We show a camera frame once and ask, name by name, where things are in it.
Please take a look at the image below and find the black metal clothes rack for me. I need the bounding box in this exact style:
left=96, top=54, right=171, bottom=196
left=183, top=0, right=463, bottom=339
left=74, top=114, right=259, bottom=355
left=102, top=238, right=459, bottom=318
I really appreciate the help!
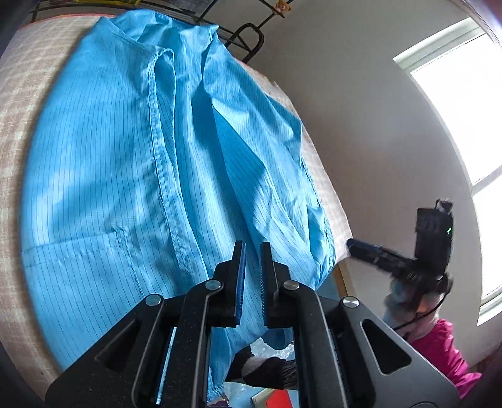
left=31, top=0, right=295, bottom=63

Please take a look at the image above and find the light blue striped jacket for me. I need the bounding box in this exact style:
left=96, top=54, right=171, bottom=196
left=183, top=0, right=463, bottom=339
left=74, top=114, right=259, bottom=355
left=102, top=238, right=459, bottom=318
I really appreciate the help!
left=19, top=10, right=336, bottom=401

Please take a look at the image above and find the pink checked blanket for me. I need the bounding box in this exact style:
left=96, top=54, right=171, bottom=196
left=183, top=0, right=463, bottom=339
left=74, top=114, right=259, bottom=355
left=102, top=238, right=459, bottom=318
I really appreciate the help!
left=0, top=13, right=351, bottom=377

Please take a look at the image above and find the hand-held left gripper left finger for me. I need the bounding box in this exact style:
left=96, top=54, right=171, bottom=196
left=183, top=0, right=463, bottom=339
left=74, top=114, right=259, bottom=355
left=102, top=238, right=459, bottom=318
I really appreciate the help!
left=45, top=240, right=248, bottom=408

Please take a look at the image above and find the black shoe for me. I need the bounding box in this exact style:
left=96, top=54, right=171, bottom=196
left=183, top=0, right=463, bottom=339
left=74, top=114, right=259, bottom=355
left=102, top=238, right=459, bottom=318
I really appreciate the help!
left=227, top=345, right=299, bottom=389

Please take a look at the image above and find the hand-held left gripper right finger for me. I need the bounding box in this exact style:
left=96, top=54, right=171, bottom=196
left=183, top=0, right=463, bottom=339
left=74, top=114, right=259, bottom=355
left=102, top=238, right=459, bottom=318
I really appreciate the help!
left=261, top=242, right=461, bottom=408

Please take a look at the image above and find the person's right hand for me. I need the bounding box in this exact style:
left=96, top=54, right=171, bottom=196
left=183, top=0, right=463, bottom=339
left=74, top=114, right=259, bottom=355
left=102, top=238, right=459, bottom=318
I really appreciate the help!
left=382, top=280, right=422, bottom=326

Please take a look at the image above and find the window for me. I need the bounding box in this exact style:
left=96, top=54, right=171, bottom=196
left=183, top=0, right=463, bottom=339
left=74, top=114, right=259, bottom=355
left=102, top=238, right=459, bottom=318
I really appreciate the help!
left=392, top=18, right=502, bottom=326

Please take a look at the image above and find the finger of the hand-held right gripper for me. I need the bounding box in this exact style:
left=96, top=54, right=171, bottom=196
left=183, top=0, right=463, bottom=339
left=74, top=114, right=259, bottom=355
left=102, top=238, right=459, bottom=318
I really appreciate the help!
left=347, top=239, right=415, bottom=275

